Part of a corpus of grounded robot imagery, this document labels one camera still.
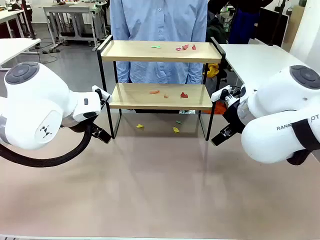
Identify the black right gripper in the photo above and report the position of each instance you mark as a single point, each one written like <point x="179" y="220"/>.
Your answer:
<point x="233" y="116"/>

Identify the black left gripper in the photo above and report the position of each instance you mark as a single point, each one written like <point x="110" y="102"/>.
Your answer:
<point x="82" y="126"/>

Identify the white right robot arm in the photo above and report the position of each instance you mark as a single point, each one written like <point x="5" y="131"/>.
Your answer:
<point x="270" y="112"/>

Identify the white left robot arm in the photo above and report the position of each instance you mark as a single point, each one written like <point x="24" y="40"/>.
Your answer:
<point x="37" y="110"/>

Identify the two-tier wood metal shelf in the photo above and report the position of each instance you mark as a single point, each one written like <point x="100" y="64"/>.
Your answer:
<point x="160" y="57"/>

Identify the orange cloth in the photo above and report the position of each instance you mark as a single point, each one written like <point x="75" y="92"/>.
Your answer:
<point x="220" y="108"/>

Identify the yellow paper scrap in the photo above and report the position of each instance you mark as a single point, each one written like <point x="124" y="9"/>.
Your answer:
<point x="176" y="129"/>
<point x="140" y="126"/>

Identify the small green paper scrap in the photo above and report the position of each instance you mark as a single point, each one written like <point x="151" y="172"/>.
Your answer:
<point x="178" y="122"/>

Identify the large red paper scrap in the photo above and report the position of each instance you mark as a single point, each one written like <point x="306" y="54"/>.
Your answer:
<point x="184" y="95"/>

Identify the yellow cloth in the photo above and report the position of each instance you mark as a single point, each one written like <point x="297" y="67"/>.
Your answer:
<point x="213" y="70"/>

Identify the long orange paper scrap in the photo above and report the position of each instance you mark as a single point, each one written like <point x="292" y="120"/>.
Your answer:
<point x="154" y="92"/>

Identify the small orange paper scrap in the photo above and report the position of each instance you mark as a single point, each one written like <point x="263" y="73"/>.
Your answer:
<point x="166" y="96"/>

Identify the bystander in blue trousers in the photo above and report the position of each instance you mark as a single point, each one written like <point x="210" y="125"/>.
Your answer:
<point x="243" y="25"/>

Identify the white side table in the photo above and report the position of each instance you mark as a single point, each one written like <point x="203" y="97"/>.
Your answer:
<point x="15" y="48"/>

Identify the person in blue shirt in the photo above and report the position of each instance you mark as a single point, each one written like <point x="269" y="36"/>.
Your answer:
<point x="160" y="20"/>

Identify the cardboard box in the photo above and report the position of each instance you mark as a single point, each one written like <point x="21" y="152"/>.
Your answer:
<point x="293" y="27"/>

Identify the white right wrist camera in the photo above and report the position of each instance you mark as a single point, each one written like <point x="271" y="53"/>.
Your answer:
<point x="221" y="94"/>

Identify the white frame workbench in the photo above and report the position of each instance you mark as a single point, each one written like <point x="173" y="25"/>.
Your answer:
<point x="70" y="11"/>

